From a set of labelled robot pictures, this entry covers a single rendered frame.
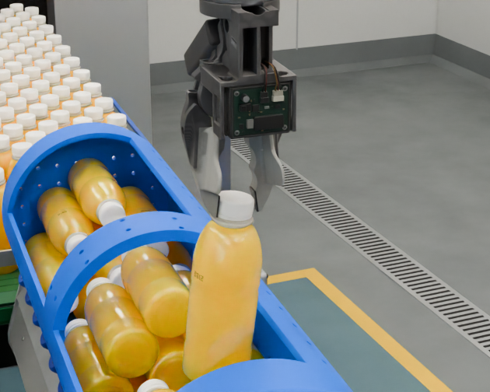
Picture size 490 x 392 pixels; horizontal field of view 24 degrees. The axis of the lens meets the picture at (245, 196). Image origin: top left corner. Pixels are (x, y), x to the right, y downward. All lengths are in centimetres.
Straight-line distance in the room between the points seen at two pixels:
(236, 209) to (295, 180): 398
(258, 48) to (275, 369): 32
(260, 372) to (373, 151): 439
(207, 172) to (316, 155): 434
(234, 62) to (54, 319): 56
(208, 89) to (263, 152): 10
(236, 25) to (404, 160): 440
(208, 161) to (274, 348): 48
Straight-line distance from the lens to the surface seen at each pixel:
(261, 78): 98
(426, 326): 385
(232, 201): 108
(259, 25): 97
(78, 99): 249
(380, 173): 518
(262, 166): 108
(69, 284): 142
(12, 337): 201
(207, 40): 103
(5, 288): 206
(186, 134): 105
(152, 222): 144
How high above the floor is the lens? 179
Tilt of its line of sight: 22 degrees down
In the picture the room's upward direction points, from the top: straight up
